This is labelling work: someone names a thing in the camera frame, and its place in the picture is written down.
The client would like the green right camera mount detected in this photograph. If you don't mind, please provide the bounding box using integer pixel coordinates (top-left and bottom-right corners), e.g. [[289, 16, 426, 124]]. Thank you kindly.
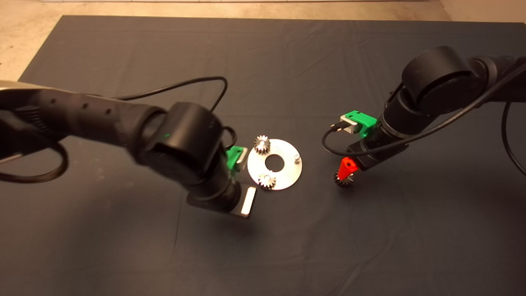
[[344, 110, 378, 138]]

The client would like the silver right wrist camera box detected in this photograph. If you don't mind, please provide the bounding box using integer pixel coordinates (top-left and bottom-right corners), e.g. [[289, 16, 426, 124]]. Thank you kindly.
[[339, 115, 359, 134]]

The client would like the small steel planetary gear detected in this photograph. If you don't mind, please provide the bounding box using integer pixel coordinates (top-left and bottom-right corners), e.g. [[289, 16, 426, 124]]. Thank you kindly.
[[334, 172, 354, 188], [254, 135, 271, 155], [258, 172, 277, 191]]

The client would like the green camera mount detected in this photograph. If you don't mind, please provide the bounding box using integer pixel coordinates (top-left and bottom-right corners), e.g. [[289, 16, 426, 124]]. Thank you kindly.
[[226, 146, 248, 173], [344, 110, 378, 138]]

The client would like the dark grey table cloth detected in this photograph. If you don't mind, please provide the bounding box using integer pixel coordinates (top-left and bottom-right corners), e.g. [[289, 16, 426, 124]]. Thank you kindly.
[[0, 16, 526, 296]]

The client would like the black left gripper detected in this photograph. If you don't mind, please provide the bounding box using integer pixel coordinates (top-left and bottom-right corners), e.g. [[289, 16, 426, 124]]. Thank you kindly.
[[187, 183, 257, 218]]

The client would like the thin black left camera cable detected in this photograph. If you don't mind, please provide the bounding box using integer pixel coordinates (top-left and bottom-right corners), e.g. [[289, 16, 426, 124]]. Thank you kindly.
[[111, 76, 238, 150]]

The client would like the thin black camera cable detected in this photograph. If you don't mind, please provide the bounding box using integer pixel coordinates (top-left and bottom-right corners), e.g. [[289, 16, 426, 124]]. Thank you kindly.
[[322, 62, 526, 157], [111, 76, 238, 150]]

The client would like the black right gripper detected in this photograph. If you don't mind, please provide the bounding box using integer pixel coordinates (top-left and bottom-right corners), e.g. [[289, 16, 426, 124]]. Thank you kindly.
[[338, 134, 409, 181]]

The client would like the round metal carrier plate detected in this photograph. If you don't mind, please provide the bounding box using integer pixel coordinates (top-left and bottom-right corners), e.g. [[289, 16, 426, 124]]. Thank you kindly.
[[247, 139, 303, 191]]

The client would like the thin black right camera cable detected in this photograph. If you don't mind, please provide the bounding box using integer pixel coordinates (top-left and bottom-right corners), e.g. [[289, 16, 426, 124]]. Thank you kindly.
[[322, 62, 526, 157]]

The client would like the braided black left arm cable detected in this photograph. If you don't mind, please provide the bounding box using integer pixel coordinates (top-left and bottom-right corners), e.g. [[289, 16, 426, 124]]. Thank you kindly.
[[0, 140, 69, 183]]

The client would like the green left camera mount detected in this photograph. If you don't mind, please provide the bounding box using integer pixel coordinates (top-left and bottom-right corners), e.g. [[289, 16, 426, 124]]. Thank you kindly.
[[226, 146, 248, 173]]

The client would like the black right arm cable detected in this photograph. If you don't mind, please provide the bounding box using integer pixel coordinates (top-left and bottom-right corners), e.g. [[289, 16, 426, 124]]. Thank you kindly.
[[501, 101, 526, 177]]

